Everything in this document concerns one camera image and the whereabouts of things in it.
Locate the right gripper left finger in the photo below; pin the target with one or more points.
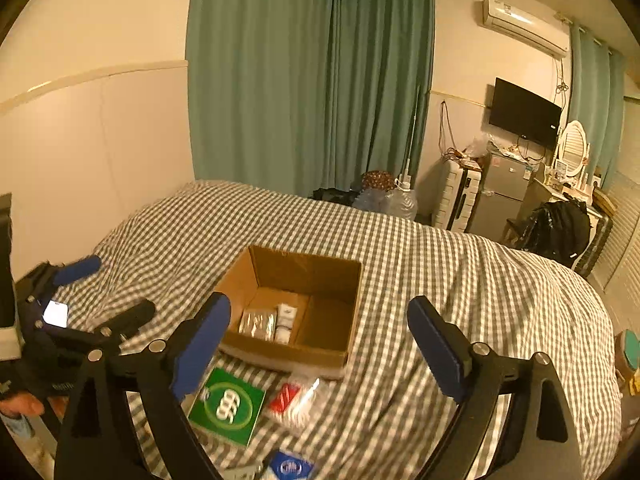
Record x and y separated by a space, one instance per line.
192 346

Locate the white wardrobe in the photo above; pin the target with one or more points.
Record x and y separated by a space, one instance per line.
617 269

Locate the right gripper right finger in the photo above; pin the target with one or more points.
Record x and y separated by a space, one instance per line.
443 346

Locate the blue pill blister pack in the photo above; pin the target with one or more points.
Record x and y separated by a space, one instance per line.
259 324

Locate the black backpack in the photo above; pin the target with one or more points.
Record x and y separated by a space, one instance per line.
558 231

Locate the blue tissue pack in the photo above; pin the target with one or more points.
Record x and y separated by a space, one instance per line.
286 466

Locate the green side curtain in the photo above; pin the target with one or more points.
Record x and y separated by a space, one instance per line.
597 98

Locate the smartphone lit screen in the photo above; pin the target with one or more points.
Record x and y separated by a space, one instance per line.
56 314

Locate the brown patterned round object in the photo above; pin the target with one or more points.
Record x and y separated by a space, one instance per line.
377 180

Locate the clear cotton swab container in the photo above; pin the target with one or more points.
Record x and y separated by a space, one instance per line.
298 402

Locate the green white medicine box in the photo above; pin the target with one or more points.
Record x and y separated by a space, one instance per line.
227 407

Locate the white suitcase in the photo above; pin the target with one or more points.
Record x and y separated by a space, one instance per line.
458 187

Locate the brown cardboard box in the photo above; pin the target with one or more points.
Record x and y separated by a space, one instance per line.
295 304

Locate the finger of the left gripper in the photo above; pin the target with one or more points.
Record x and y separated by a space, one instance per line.
127 323
77 270

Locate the grey mini fridge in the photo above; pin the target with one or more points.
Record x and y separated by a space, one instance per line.
499 198

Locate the white air conditioner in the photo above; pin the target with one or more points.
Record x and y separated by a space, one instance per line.
524 26

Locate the white cream tube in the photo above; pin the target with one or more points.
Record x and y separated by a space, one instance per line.
285 320

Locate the black wall television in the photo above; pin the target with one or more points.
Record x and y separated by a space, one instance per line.
525 114

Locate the white oval mirror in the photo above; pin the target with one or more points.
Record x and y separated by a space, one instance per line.
572 149

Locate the clear water jug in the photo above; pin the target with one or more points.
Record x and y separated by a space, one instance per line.
401 201

